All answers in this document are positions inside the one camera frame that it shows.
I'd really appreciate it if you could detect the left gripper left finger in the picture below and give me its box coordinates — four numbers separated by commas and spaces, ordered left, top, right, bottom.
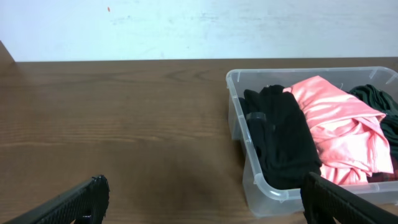
6, 175, 109, 224

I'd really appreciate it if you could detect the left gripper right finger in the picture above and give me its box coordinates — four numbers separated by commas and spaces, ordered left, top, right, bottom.
300, 172, 397, 224

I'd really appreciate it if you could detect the pink shirt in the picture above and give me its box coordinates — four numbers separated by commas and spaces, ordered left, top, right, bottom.
285, 76, 394, 185

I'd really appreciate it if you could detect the black garment with tape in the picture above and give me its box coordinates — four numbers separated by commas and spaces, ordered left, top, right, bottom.
239, 85, 322, 190

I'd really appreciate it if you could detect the dark green garment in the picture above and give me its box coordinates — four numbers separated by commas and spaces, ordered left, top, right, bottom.
349, 84, 397, 159

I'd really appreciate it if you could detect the clear plastic storage container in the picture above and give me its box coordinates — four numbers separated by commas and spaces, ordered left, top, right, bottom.
226, 67, 397, 218

